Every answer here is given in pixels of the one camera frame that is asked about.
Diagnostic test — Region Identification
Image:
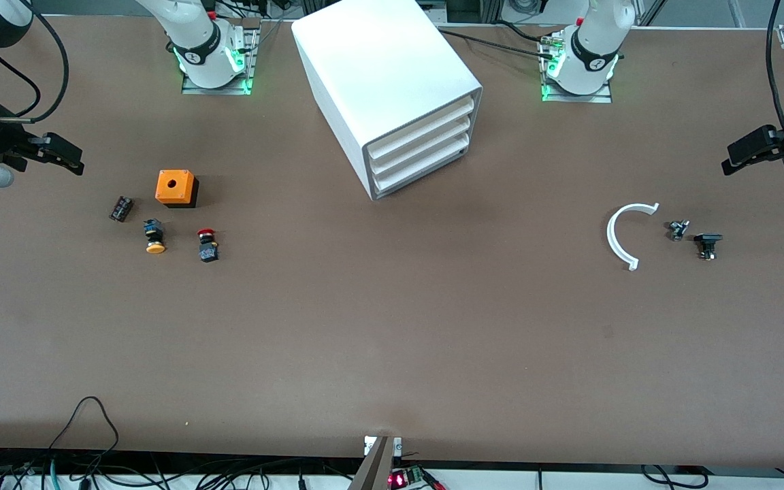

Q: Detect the black cable behind cabinet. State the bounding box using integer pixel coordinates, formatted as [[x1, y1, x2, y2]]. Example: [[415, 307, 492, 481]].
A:
[[436, 27, 559, 61]]

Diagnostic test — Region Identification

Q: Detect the black flat-head switch part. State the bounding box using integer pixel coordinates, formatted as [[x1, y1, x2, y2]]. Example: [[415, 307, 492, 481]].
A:
[[694, 233, 724, 261]]

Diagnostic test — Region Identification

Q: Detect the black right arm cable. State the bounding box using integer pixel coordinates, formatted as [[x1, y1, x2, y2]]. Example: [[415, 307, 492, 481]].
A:
[[0, 0, 70, 125]]

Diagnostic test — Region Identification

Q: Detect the red push button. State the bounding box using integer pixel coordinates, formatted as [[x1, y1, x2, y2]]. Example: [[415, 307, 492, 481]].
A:
[[197, 229, 221, 264]]

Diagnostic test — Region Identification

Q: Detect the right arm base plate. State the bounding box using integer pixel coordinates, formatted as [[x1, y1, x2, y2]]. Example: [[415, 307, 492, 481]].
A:
[[181, 20, 258, 96]]

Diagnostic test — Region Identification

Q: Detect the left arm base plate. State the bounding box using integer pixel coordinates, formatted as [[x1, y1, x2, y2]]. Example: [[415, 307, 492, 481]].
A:
[[540, 34, 614, 104]]

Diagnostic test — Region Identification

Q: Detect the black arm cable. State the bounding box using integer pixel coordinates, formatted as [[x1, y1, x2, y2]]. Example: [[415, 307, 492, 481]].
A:
[[766, 0, 784, 137], [0, 0, 70, 125]]

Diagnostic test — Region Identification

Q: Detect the lowest white drawer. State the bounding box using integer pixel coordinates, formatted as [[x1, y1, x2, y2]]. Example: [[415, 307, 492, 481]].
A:
[[373, 133, 469, 196]]

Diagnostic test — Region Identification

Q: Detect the white curved plastic arc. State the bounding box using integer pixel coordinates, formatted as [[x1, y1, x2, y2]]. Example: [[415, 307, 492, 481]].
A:
[[606, 202, 661, 272]]

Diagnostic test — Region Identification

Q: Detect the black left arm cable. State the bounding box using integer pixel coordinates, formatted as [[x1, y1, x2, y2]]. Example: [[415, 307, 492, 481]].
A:
[[766, 0, 784, 137]]

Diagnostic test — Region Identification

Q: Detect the orange button box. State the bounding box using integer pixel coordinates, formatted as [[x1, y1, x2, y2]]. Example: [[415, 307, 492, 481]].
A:
[[155, 169, 200, 209]]

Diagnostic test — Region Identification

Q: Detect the yellow push button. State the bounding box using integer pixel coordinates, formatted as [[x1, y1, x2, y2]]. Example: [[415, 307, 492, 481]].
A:
[[144, 218, 167, 255]]

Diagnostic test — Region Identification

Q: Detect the black looped cable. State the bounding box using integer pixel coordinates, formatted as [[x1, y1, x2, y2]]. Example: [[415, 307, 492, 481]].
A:
[[48, 396, 120, 453]]

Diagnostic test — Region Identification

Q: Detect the circuit board with red light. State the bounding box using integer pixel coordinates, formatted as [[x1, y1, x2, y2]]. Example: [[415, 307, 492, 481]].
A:
[[387, 465, 447, 490]]

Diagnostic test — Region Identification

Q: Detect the white drawer cabinet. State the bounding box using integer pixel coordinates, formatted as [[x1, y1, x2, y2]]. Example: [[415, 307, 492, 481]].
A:
[[291, 0, 483, 201]]

